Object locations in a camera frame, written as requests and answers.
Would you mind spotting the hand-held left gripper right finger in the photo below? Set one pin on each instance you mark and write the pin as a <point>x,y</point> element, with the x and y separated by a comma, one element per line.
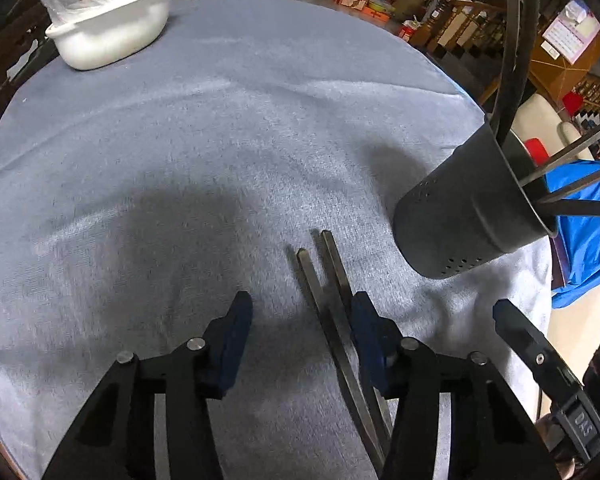
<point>372,345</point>

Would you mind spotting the wall calendar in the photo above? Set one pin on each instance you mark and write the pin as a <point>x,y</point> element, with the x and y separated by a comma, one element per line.
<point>572,30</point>

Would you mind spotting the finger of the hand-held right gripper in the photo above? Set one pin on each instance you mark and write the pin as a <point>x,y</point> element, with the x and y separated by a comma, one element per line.
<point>530,345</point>

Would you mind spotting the cream sofa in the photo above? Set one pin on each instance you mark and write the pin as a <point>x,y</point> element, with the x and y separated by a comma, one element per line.
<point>540,120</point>

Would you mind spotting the white plastic basin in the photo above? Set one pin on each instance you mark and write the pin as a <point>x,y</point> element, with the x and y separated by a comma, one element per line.
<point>110,35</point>

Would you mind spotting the dark wooden sideboard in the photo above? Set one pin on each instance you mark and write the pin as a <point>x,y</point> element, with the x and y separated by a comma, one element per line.
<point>0,60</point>

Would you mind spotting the red child chair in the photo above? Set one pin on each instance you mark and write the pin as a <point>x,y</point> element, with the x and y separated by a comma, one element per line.
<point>537,150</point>

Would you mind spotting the wooden stair railing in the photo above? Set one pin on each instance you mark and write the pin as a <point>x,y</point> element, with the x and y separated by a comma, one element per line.
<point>460,20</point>

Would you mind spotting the blue table cover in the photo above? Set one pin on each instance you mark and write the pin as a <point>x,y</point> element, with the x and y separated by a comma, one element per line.
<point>580,250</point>

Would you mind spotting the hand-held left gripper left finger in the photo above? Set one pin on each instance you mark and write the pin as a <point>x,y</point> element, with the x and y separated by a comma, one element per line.
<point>230,345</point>

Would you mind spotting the grey perforated chopstick holder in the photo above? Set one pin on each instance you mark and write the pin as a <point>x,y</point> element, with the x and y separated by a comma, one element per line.
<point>455,220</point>

